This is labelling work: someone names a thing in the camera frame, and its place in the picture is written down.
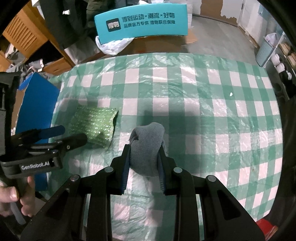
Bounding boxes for person's left hand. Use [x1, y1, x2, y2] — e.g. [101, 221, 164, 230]
[1, 176, 35, 217]

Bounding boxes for red box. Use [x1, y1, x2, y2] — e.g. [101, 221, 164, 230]
[256, 218, 278, 240]

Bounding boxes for metal shoe rack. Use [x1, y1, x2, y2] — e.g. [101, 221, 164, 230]
[255, 31, 295, 101]

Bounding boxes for wooden louvered wardrobe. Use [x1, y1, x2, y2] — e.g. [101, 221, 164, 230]
[1, 1, 75, 75]

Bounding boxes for brown cardboard box under teal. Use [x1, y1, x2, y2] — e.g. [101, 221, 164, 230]
[115, 29, 198, 56]

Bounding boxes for hanging black jacket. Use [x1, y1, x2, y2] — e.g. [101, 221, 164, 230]
[40, 0, 94, 49]

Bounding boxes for green checkered tablecloth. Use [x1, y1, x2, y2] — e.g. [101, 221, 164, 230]
[47, 52, 284, 241]

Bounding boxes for teal printed shoe box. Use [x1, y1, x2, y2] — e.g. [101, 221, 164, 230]
[94, 3, 188, 44]

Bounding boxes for blue-edged cardboard box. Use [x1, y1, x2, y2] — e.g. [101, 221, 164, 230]
[1, 73, 63, 194]

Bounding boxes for hanging olive jacket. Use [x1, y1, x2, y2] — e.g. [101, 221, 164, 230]
[86, 0, 115, 18]

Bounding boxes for grey knit sock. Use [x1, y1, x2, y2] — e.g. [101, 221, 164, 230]
[129, 122, 166, 177]

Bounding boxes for white plastic bag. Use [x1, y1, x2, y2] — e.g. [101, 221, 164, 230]
[95, 36, 134, 56]

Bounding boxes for green sparkly scrub pad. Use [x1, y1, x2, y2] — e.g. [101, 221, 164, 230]
[69, 105, 118, 149]

